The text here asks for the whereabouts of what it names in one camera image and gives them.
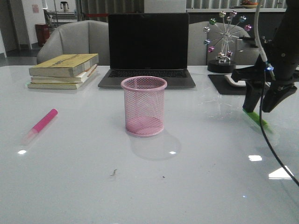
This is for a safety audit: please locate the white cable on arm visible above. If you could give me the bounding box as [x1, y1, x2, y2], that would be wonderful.
[254, 0, 269, 63]

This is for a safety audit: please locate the green highlighter pen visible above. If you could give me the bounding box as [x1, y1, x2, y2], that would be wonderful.
[243, 109, 273, 133]

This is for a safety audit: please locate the bottom pale book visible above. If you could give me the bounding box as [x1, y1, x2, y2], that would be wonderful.
[27, 71, 96, 90]

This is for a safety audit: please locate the grey armchair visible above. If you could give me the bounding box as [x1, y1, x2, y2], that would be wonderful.
[187, 21, 259, 66]
[37, 20, 110, 65]

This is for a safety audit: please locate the white computer mouse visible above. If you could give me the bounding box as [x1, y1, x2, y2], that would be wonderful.
[224, 74, 246, 88]

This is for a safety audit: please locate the middle white book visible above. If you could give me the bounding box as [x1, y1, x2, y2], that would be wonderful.
[31, 64, 97, 84]

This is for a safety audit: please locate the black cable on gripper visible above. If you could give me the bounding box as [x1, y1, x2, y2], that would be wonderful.
[258, 62, 299, 186]

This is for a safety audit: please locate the ferris wheel desk ornament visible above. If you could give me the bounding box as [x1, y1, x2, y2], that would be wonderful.
[203, 10, 254, 73]

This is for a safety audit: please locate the grey open laptop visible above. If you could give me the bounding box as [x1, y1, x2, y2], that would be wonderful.
[98, 13, 195, 89]

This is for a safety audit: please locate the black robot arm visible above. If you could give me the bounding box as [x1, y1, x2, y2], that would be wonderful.
[231, 0, 299, 112]

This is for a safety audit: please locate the fruit bowl on counter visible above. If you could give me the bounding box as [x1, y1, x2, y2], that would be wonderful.
[240, 0, 258, 9]

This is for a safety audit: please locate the grey left armchair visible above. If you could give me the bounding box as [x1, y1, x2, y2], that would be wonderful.
[37, 20, 110, 65]

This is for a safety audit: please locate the grey right armchair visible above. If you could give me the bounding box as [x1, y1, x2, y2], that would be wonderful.
[187, 21, 259, 66]

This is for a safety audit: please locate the red bin in background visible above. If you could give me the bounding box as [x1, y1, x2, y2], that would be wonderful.
[35, 23, 50, 46]

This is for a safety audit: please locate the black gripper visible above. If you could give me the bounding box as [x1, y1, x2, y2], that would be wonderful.
[231, 36, 299, 112]

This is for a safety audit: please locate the black mouse pad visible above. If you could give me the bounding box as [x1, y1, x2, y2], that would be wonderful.
[208, 74, 246, 95]

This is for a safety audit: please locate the pink mesh pen holder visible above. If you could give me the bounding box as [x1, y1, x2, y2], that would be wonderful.
[121, 76, 167, 137]

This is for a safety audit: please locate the yellow top book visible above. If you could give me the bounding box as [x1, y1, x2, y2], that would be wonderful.
[29, 54, 99, 77]

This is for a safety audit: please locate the pink highlighter pen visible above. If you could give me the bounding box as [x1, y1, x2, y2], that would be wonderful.
[21, 108, 58, 146]

